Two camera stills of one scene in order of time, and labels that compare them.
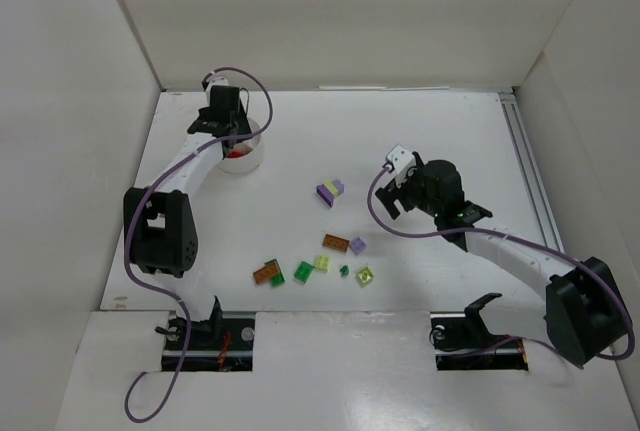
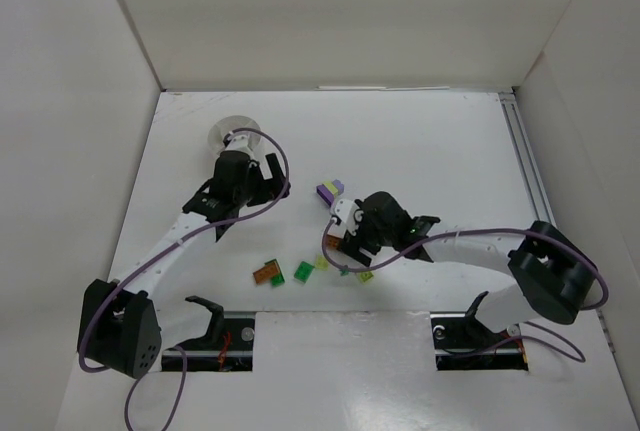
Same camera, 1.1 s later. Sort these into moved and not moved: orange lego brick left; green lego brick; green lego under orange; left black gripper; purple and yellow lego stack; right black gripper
Moved: right black gripper; left black gripper
Not moved: orange lego brick left; purple and yellow lego stack; green lego brick; green lego under orange
